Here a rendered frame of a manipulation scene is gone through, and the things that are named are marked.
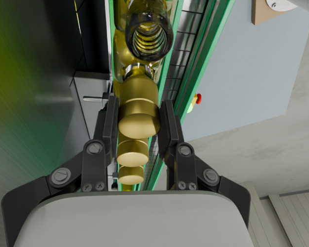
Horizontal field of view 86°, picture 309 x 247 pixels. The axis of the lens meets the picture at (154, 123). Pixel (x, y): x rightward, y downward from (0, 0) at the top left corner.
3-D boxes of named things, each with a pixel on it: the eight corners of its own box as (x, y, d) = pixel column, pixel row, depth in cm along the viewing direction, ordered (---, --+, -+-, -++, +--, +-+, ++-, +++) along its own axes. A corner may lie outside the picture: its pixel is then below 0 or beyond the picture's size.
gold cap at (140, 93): (119, 73, 14) (115, 110, 11) (161, 77, 15) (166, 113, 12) (119, 103, 17) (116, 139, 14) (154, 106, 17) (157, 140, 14)
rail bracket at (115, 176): (104, 157, 75) (100, 187, 66) (119, 157, 76) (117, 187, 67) (105, 161, 78) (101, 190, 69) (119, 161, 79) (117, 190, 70)
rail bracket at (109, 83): (88, 70, 40) (75, 110, 32) (116, 73, 42) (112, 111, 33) (90, 84, 44) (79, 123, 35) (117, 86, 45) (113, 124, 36)
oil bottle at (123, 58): (122, -14, 28) (109, 45, 15) (155, -8, 29) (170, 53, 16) (122, 22, 32) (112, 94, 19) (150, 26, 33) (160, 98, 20)
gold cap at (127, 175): (137, 142, 23) (137, 173, 20) (147, 153, 25) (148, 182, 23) (115, 149, 24) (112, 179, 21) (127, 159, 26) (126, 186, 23)
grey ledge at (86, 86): (81, 57, 47) (71, 81, 40) (113, 60, 48) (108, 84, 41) (106, 180, 119) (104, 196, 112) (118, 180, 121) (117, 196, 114)
